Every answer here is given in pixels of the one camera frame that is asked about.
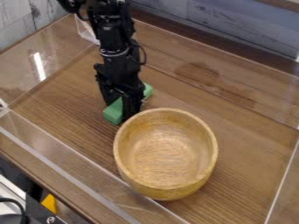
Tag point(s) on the clear acrylic front wall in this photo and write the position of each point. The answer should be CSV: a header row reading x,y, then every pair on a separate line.
x,y
82,184

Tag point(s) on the black device with bolt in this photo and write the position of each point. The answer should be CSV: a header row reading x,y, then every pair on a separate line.
x,y
39,215

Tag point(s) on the brown wooden bowl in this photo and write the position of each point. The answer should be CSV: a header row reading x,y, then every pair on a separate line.
x,y
166,151

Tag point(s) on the green rectangular block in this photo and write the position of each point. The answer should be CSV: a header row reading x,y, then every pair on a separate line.
x,y
113,113

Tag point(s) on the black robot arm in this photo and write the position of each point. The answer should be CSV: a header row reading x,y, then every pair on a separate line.
x,y
113,25

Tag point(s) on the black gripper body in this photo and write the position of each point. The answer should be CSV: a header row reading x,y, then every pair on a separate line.
x,y
121,68

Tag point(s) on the yellow sticker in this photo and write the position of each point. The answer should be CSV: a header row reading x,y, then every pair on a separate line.
x,y
50,203

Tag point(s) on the clear acrylic corner bracket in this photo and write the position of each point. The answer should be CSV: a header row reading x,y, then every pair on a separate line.
x,y
85,31

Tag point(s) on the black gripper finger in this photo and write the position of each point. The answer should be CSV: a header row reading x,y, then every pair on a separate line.
x,y
107,90
133,100

